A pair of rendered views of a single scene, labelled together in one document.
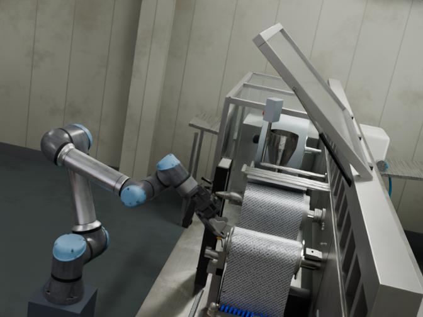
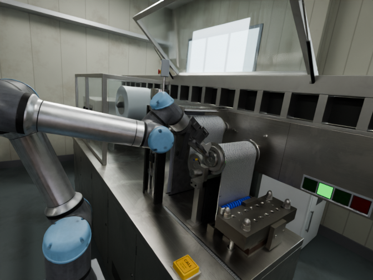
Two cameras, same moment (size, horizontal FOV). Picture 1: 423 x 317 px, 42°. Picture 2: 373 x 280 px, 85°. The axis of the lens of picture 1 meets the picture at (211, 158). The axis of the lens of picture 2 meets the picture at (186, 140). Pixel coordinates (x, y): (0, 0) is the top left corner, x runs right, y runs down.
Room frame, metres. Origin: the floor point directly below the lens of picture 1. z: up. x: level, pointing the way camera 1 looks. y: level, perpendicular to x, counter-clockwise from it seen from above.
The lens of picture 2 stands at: (1.32, 0.59, 1.54)
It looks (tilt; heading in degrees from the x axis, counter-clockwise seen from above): 14 degrees down; 315
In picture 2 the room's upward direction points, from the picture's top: 6 degrees clockwise
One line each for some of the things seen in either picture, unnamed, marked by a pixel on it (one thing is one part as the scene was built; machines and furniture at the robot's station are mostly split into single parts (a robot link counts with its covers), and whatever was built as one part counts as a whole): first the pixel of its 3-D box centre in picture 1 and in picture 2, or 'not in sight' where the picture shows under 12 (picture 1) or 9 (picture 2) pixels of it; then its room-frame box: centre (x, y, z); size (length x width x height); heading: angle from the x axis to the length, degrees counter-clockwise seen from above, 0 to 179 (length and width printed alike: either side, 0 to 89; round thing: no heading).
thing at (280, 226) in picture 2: not in sight; (276, 234); (1.57, -0.27, 0.97); 0.10 x 0.03 x 0.11; 83
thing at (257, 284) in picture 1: (256, 284); (237, 179); (1.78, -0.24, 1.14); 0.23 x 0.01 x 0.18; 83
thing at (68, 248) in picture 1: (70, 255); (69, 246); (1.89, 0.46, 1.07); 0.13 x 0.12 x 0.14; 160
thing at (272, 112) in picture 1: (271, 109); (163, 68); (2.41, -0.22, 1.66); 0.07 x 0.07 x 0.10; 58
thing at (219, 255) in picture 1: (211, 283); (196, 195); (1.90, -0.09, 1.05); 0.06 x 0.05 x 0.31; 83
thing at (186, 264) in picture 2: not in sight; (185, 266); (1.73, 0.13, 0.91); 0.07 x 0.07 x 0.02; 83
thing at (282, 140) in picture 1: (282, 139); (159, 93); (2.56, -0.32, 1.50); 0.14 x 0.14 x 0.06
